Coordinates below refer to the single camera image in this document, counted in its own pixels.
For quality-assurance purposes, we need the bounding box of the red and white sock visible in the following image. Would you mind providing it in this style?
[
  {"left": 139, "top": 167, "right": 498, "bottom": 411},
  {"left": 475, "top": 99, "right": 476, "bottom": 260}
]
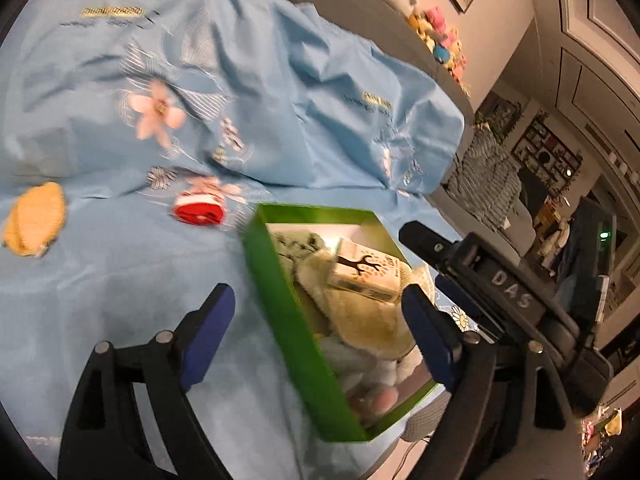
[{"left": 173, "top": 187, "right": 226, "bottom": 227}]

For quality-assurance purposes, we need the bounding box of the pink yellow plush toy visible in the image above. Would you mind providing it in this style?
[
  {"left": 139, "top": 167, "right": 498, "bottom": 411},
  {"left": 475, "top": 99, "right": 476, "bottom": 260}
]
[{"left": 407, "top": 7, "right": 461, "bottom": 43}]

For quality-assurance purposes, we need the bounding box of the colourful plush toy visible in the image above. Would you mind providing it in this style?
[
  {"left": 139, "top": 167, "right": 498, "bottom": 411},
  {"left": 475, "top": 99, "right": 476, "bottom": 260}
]
[{"left": 430, "top": 40, "right": 468, "bottom": 83}]

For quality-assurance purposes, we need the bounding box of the dark wall photo shelf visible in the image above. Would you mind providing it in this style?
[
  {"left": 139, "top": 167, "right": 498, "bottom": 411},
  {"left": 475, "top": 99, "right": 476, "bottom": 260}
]
[{"left": 512, "top": 112, "right": 583, "bottom": 181}]

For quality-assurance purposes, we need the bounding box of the grey sofa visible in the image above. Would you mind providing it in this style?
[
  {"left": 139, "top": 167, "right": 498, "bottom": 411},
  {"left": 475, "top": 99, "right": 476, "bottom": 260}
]
[{"left": 270, "top": 0, "right": 476, "bottom": 116}]

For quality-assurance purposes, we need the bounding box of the blue floral blanket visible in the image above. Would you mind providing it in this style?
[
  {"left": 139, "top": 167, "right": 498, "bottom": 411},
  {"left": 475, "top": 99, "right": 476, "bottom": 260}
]
[{"left": 0, "top": 0, "right": 481, "bottom": 480}]

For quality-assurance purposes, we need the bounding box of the dark blue cloth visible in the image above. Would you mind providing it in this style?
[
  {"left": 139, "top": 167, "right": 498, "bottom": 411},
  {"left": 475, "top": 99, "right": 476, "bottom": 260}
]
[{"left": 555, "top": 197, "right": 618, "bottom": 311}]

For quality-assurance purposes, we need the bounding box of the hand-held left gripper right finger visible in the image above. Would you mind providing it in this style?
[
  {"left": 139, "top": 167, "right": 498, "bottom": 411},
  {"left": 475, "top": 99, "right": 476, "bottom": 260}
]
[{"left": 401, "top": 284, "right": 586, "bottom": 480}]

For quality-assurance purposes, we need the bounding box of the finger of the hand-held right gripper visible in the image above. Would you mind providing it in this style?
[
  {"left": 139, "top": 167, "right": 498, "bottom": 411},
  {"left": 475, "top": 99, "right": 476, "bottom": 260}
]
[{"left": 399, "top": 220, "right": 469, "bottom": 272}]

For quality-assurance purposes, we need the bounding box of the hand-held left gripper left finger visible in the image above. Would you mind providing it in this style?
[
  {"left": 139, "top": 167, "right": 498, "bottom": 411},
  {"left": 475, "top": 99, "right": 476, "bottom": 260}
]
[{"left": 57, "top": 282, "right": 237, "bottom": 480}]

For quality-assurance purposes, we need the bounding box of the green box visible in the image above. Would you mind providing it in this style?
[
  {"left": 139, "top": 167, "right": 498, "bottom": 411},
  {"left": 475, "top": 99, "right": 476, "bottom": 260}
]
[{"left": 239, "top": 202, "right": 443, "bottom": 443}]

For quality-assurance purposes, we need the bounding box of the white panelled door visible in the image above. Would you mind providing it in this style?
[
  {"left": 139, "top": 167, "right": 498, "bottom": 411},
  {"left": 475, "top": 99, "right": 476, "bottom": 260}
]
[{"left": 520, "top": 0, "right": 640, "bottom": 171}]

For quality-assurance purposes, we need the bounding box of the white fluffy cloth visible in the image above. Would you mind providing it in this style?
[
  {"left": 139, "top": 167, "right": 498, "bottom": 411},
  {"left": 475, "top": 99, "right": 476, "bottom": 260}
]
[{"left": 292, "top": 255, "right": 436, "bottom": 356}]

